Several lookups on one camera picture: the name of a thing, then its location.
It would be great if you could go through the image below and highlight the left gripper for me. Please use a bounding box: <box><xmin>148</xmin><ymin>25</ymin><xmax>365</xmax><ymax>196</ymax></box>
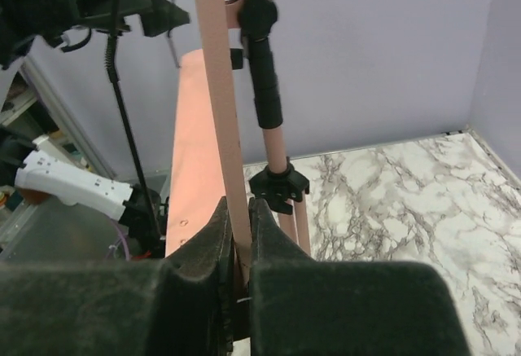
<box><xmin>1</xmin><ymin>0</ymin><xmax>190</xmax><ymax>70</ymax></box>

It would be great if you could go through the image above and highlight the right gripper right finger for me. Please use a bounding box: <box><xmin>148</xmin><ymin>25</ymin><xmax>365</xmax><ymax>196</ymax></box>
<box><xmin>248</xmin><ymin>199</ymin><xmax>471</xmax><ymax>355</ymax></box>

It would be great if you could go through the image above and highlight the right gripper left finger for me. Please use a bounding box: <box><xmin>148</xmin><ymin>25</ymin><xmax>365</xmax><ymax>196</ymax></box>
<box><xmin>1</xmin><ymin>200</ymin><xmax>234</xmax><ymax>355</ymax></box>

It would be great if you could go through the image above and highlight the pink perforated music stand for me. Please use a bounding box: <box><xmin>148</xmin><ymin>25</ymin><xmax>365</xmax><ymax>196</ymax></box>
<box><xmin>166</xmin><ymin>0</ymin><xmax>310</xmax><ymax>275</ymax></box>

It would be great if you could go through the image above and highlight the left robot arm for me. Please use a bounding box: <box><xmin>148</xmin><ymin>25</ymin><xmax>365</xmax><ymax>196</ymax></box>
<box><xmin>1</xmin><ymin>0</ymin><xmax>190</xmax><ymax>258</ymax></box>

